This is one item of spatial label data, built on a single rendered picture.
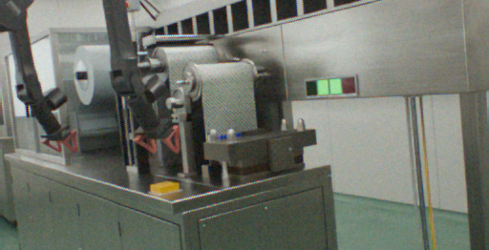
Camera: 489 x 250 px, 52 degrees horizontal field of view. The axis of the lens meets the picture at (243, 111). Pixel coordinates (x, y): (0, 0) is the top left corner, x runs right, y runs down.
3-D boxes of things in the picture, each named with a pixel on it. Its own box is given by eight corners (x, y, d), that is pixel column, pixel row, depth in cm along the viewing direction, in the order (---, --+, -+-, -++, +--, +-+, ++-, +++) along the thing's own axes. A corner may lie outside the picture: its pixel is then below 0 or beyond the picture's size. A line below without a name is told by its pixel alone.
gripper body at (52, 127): (54, 129, 184) (44, 112, 181) (72, 128, 178) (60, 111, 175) (41, 139, 180) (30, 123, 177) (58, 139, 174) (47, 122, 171)
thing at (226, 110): (206, 143, 185) (201, 93, 184) (257, 135, 199) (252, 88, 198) (207, 143, 185) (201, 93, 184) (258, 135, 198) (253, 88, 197)
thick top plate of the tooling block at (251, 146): (204, 158, 180) (202, 142, 179) (288, 143, 203) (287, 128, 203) (229, 162, 167) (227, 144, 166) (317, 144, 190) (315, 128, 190)
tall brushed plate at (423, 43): (84, 111, 386) (80, 72, 384) (118, 107, 402) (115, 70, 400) (464, 93, 134) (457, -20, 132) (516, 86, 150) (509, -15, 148)
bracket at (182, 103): (177, 177, 191) (168, 95, 189) (191, 173, 195) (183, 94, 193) (182, 177, 187) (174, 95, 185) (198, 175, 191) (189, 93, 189)
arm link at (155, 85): (109, 81, 143) (129, 78, 137) (134, 60, 150) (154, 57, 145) (129, 115, 148) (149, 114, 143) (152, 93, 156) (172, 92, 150)
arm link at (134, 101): (120, 99, 143) (134, 98, 140) (135, 86, 148) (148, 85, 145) (132, 119, 146) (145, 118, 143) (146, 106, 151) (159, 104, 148)
